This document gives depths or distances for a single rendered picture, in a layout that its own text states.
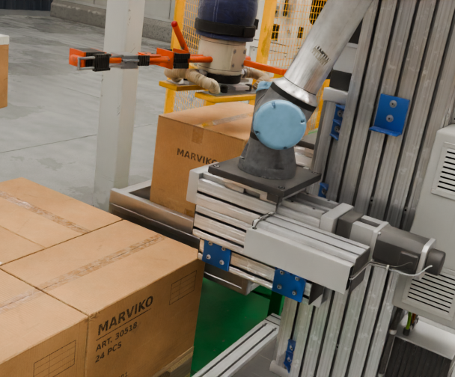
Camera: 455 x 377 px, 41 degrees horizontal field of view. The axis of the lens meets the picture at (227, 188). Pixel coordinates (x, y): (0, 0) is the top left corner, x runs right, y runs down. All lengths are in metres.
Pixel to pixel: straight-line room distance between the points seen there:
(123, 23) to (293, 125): 2.10
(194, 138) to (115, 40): 1.19
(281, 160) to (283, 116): 0.21
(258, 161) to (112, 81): 1.99
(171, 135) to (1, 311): 0.98
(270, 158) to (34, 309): 0.80
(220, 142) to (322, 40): 1.00
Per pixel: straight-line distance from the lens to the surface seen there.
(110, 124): 3.46
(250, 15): 2.24
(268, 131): 1.35
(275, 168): 1.53
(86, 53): 1.87
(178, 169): 2.40
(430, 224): 1.54
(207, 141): 2.30
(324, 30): 1.35
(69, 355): 1.81
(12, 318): 1.78
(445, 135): 1.49
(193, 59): 2.17
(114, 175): 3.50
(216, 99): 2.13
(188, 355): 2.41
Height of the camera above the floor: 1.50
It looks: 19 degrees down
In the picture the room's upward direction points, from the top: 8 degrees clockwise
